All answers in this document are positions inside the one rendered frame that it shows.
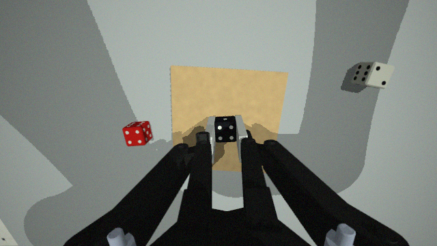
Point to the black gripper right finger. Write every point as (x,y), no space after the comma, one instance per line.
(328,219)

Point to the white die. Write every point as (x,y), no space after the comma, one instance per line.
(373,74)

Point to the tan mat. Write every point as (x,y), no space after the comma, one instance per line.
(198,93)

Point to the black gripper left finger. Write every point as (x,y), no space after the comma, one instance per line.
(135,218)

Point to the red die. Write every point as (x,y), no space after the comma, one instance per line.
(137,133)

